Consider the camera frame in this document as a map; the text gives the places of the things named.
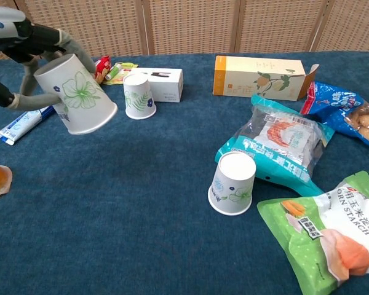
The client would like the teal clear snack bag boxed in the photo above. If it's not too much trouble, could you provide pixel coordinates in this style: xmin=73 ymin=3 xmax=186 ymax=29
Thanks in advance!
xmin=215 ymin=94 xmax=335 ymax=197

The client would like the small white cardboard box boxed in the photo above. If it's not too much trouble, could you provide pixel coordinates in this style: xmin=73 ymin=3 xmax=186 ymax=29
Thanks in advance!
xmin=118 ymin=68 xmax=184 ymax=103

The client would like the blue white toothpaste tube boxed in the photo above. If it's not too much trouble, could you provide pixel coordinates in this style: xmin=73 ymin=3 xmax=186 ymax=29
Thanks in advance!
xmin=0 ymin=104 xmax=57 ymax=146

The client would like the cream orange carton box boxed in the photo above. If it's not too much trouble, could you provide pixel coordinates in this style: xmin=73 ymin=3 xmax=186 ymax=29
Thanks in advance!
xmin=213 ymin=55 xmax=320 ymax=101

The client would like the green yellow lip balm card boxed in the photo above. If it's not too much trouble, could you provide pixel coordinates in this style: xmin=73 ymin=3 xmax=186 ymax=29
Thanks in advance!
xmin=103 ymin=61 xmax=139 ymax=85

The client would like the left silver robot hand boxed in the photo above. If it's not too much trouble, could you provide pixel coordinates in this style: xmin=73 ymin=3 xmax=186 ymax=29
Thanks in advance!
xmin=0 ymin=6 xmax=97 ymax=112

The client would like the blue red snack bag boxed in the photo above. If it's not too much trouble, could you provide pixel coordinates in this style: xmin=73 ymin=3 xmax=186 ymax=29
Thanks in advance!
xmin=300 ymin=81 xmax=369 ymax=153

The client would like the green corn starch bag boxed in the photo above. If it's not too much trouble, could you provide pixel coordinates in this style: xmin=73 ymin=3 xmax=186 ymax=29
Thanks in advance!
xmin=256 ymin=170 xmax=369 ymax=295

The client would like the blue table cloth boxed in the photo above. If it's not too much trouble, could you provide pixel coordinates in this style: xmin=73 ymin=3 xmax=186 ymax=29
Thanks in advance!
xmin=0 ymin=50 xmax=369 ymax=295

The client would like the wooden rattan folding screen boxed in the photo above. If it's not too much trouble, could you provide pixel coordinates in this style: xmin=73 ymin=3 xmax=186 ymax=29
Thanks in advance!
xmin=0 ymin=0 xmax=369 ymax=61

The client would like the red biscuit pack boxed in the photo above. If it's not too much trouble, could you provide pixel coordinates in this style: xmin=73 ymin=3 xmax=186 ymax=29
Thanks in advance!
xmin=94 ymin=55 xmax=112 ymax=85

